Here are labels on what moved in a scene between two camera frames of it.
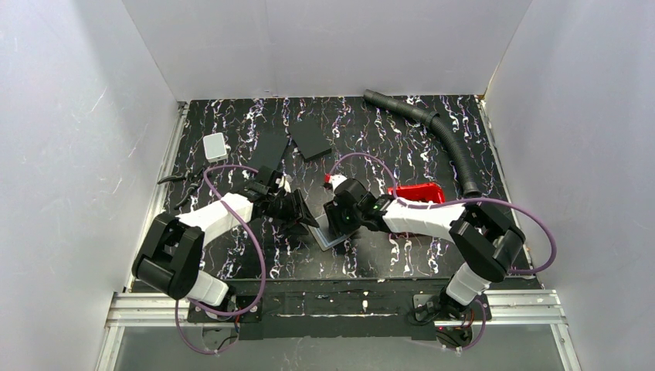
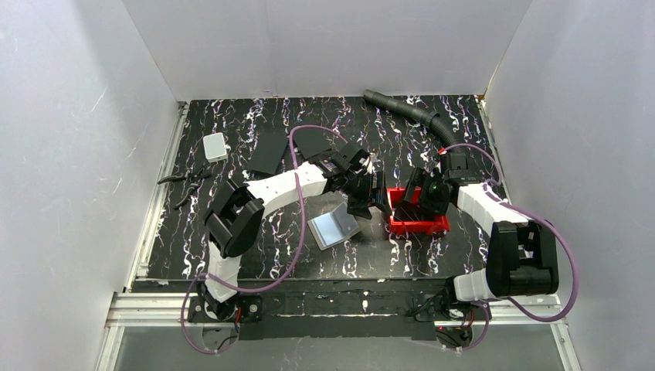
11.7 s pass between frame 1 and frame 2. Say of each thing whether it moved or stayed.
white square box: stayed
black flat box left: stayed
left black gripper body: moved
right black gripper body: moved
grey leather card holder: stayed
